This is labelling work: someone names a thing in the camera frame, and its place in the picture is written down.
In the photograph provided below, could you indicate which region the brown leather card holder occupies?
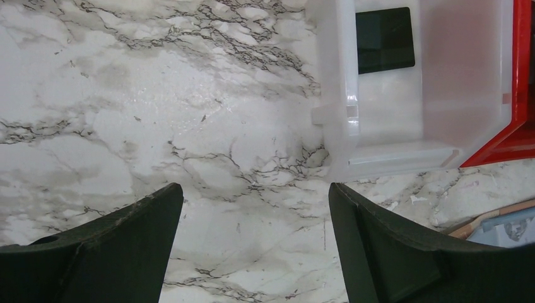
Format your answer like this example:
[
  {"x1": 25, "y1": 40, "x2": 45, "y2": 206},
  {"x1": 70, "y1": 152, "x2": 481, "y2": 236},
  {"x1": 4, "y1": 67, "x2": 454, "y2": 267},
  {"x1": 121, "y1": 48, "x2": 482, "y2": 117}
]
[{"x1": 447, "y1": 199, "x2": 534, "y2": 240}]

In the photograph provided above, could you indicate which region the white plastic bin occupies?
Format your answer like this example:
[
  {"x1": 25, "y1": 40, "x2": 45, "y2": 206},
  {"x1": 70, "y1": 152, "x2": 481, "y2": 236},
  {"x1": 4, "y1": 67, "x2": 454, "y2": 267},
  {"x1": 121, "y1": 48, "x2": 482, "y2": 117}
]
[{"x1": 305, "y1": 1, "x2": 514, "y2": 182}]

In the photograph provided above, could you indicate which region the black card in white bin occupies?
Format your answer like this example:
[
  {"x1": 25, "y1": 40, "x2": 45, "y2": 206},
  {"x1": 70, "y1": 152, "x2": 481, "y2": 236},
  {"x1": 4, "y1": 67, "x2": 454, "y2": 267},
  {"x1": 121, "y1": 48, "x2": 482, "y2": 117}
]
[{"x1": 355, "y1": 7, "x2": 416, "y2": 74}]

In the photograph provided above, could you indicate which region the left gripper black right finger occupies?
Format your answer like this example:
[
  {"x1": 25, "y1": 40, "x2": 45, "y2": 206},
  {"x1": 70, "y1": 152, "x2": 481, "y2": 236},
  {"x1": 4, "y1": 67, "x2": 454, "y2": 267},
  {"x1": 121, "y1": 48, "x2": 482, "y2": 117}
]
[{"x1": 328, "y1": 183, "x2": 534, "y2": 302}]

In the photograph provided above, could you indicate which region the light blue credit card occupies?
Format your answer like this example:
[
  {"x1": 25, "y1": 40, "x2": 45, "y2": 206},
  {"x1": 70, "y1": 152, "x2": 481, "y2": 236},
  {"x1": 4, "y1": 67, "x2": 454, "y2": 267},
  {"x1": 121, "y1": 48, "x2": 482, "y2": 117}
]
[{"x1": 467, "y1": 207, "x2": 534, "y2": 248}]

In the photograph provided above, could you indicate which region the red plastic bin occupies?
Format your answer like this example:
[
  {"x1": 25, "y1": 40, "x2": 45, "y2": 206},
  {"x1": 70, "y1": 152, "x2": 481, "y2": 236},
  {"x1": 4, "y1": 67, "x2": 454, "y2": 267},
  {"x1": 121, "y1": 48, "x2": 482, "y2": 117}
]
[{"x1": 462, "y1": 0, "x2": 534, "y2": 168}]

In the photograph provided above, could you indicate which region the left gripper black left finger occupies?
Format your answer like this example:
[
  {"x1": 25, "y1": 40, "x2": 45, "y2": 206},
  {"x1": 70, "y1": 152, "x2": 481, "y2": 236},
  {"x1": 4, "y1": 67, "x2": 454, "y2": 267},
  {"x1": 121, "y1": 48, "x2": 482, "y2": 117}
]
[{"x1": 1, "y1": 183, "x2": 184, "y2": 302}]

